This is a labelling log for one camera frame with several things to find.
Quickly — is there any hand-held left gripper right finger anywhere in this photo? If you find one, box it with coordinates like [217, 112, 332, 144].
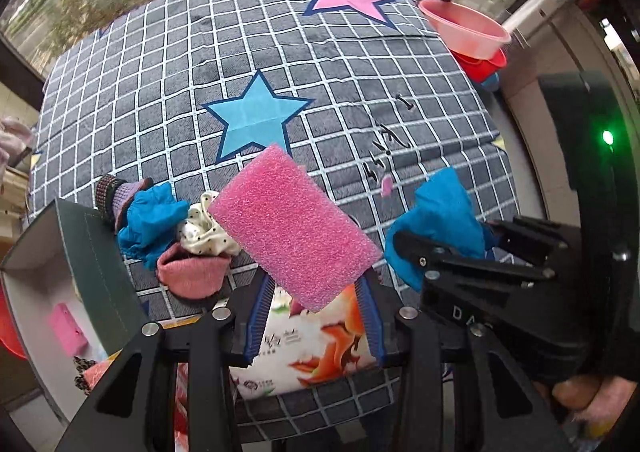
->
[357, 277, 571, 452]

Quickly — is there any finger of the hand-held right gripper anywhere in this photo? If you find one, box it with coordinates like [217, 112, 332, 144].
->
[395, 231, 556, 285]
[487, 216, 568, 258]

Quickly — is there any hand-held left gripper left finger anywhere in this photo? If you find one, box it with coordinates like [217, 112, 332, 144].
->
[55, 277, 276, 452]

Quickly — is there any blue cloth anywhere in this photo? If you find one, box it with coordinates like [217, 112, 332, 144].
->
[117, 183, 190, 269]
[385, 167, 496, 290]

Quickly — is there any pink knit sock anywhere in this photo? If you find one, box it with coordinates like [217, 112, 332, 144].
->
[156, 242, 232, 301]

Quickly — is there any pink sponge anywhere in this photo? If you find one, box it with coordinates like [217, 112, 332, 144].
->
[207, 143, 383, 313]
[51, 303, 89, 359]

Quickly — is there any cream polka-dot scrunchie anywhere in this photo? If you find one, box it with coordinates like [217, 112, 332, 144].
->
[179, 191, 236, 258]

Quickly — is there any leopard print scrunchie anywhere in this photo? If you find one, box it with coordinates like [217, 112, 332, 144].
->
[73, 356, 98, 395]

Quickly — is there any purple striped knit sock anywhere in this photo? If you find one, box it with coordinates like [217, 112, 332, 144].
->
[95, 173, 153, 233]

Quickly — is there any white cardboard box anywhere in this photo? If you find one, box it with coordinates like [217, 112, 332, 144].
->
[0, 197, 151, 425]

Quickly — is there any person's right forearm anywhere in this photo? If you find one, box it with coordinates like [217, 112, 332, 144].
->
[570, 377, 633, 440]

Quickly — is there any person's right hand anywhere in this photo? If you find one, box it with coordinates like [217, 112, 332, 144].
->
[550, 374, 608, 410]

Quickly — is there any floral tissue pack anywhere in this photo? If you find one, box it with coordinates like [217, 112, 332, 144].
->
[235, 277, 403, 399]

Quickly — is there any red plastic basin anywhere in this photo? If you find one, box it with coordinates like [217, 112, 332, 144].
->
[452, 48, 507, 84]

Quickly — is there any pink plastic basin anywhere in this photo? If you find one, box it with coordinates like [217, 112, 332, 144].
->
[417, 0, 512, 60]

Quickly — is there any white plastic pole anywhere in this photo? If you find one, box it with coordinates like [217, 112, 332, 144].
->
[500, 0, 593, 36]

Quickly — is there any red plastic chair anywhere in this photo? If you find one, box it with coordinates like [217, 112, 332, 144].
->
[0, 282, 28, 360]

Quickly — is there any checkered star-print blanket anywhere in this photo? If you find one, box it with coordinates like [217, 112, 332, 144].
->
[27, 0, 516, 443]

